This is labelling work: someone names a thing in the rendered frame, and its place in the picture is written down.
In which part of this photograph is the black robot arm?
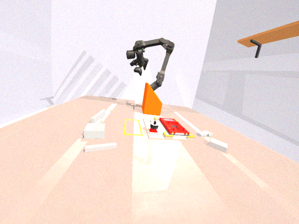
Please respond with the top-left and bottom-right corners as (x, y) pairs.
(126, 38), (175, 91)

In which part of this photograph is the black wheel with white hub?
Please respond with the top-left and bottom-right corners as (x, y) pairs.
(150, 123), (159, 129)

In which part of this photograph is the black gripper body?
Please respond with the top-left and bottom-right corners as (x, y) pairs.
(134, 57), (148, 73)

